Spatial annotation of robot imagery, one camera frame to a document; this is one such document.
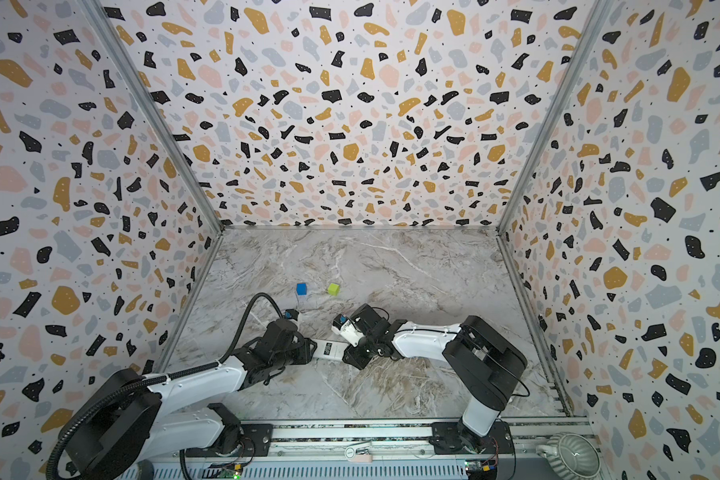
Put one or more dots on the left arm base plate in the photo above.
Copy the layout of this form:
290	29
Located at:
244	442

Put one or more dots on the white red remote control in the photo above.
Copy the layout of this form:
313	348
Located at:
330	350

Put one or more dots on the white ribbed fan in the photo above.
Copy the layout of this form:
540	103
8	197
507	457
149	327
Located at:
571	456

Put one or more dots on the aluminium mounting rail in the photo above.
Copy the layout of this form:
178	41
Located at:
368	449

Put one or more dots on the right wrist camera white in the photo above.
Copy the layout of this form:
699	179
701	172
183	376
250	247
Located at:
346	328

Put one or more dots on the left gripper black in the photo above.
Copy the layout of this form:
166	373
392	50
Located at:
305	352

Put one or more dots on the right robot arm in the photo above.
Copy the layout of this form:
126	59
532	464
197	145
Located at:
486	363

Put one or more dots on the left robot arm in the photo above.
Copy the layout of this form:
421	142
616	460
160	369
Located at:
134	417

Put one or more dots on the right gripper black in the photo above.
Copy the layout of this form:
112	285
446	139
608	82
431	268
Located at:
363	351

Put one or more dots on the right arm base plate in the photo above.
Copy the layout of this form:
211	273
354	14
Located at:
455	438

